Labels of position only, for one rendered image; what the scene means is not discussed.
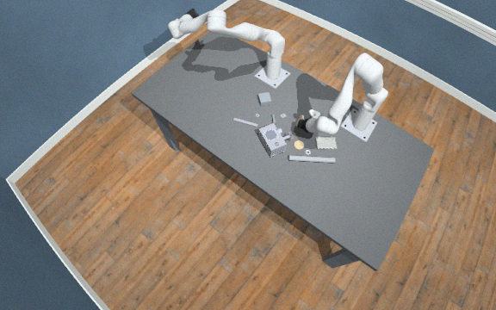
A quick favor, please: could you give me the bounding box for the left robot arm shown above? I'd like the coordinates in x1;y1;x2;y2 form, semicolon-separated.
310;53;388;134

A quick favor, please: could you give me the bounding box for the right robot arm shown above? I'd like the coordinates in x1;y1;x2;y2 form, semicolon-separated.
168;9;285;79

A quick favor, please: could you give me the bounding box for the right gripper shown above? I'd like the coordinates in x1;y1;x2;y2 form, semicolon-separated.
182;9;199;20

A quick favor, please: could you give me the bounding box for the long grey metal bar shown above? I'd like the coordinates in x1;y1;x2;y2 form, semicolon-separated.
288;155;336;163

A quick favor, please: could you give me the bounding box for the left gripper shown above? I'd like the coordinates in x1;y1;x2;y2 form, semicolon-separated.
297;109;325;133

